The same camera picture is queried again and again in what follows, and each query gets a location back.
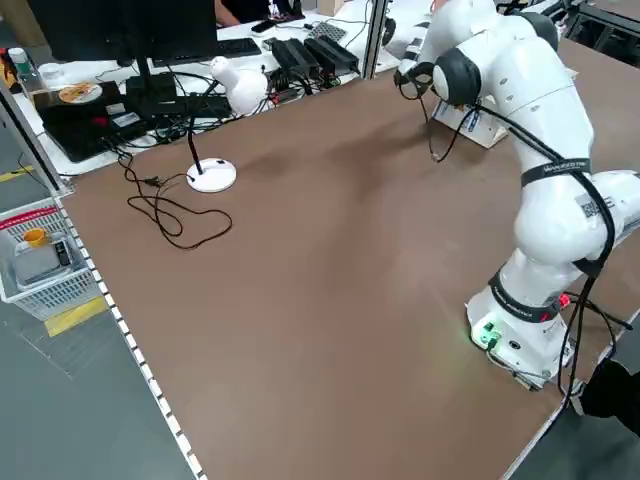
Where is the white desk lamp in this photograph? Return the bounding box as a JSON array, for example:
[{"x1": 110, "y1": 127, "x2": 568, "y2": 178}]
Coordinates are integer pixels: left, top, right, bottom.
[{"x1": 187, "y1": 55, "x2": 269, "y2": 194}]

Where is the dark finned power supply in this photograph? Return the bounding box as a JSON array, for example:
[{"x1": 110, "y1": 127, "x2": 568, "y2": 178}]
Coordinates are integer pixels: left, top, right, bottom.
[
  {"x1": 303, "y1": 35, "x2": 361, "y2": 75},
  {"x1": 271, "y1": 37, "x2": 322, "y2": 75}
]

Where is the black keyboard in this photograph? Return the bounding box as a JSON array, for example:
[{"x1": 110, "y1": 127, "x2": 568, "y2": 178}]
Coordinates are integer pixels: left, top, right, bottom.
[{"x1": 217, "y1": 38, "x2": 264, "y2": 57}]

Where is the checker pattern pad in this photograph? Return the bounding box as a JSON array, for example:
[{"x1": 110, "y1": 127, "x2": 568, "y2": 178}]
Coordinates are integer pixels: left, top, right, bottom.
[{"x1": 306, "y1": 20, "x2": 348, "y2": 42}]

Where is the white side desk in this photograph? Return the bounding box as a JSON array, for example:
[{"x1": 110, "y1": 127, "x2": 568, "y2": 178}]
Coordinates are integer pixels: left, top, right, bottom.
[{"x1": 0, "y1": 0, "x2": 436, "y2": 176}]

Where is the black equipment case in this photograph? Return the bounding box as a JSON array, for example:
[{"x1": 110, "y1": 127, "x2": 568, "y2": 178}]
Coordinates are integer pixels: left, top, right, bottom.
[{"x1": 38, "y1": 81, "x2": 151, "y2": 164}]

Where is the white plastic basket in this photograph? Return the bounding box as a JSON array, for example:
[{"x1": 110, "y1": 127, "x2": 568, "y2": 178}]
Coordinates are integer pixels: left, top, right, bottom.
[{"x1": 0, "y1": 197, "x2": 97, "y2": 321}]

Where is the round orange white disc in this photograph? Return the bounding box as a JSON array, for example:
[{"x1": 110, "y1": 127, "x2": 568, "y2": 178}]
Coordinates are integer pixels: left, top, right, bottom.
[{"x1": 57, "y1": 83, "x2": 105, "y2": 105}]

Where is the grey box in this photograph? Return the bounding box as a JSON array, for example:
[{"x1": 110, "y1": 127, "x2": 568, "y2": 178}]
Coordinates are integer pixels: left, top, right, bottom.
[{"x1": 10, "y1": 243, "x2": 64, "y2": 291}]

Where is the black computer monitor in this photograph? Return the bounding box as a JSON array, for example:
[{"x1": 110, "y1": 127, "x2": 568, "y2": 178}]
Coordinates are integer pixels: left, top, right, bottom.
[{"x1": 27, "y1": 0, "x2": 220, "y2": 117}]

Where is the white round tub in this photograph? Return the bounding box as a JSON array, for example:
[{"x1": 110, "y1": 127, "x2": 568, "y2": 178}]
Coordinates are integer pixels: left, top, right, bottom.
[{"x1": 37, "y1": 62, "x2": 66, "y2": 90}]

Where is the black lamp cable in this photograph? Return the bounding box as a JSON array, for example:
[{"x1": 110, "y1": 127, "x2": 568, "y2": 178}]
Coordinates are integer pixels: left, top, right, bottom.
[{"x1": 117, "y1": 149, "x2": 234, "y2": 250}]

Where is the aluminium profile post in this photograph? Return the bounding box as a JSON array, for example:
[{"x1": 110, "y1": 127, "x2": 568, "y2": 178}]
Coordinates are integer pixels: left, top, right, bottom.
[{"x1": 360, "y1": 0, "x2": 390, "y2": 81}]

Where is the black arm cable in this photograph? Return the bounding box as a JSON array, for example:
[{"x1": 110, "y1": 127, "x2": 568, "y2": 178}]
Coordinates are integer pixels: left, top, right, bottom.
[{"x1": 394, "y1": 62, "x2": 631, "y2": 401}]

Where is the aluminium frame rail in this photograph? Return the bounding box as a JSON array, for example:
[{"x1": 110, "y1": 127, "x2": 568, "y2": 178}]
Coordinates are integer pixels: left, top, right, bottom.
[{"x1": 0, "y1": 79, "x2": 76, "y2": 195}]

